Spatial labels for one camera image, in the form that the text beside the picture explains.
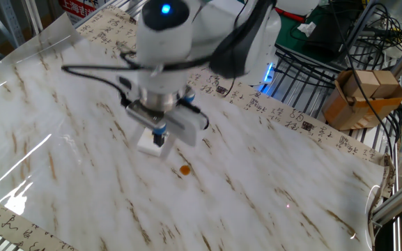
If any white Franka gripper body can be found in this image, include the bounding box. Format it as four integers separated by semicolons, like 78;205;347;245
125;96;210;148

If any white sponge block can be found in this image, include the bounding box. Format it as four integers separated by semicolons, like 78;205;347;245
132;123;178;160

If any open brown cardboard box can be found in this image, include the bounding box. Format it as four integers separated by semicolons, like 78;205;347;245
321;69;402;132

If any aluminium frame beam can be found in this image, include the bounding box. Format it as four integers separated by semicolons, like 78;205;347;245
371;174;402;226

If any bundle of black cables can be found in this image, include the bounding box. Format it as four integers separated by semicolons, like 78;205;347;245
273;0;402;161

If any beige calligraphy print cloth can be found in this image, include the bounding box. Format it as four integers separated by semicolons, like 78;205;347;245
0;5;396;251

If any red and white printed box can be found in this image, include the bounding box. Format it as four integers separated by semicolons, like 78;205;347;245
58;0;99;25

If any tan cardboard block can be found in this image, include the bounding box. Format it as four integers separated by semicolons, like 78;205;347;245
373;70;401;99
342;70;381;99

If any thin white wire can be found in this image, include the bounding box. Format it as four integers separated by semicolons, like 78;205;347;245
363;183;382;251

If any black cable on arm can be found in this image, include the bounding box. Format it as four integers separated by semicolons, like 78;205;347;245
61;0;277;132

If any crumpled white paper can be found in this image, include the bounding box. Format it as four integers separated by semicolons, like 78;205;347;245
297;21;317;38

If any glossy marble pattern sheet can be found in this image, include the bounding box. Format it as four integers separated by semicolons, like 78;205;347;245
0;13;386;251

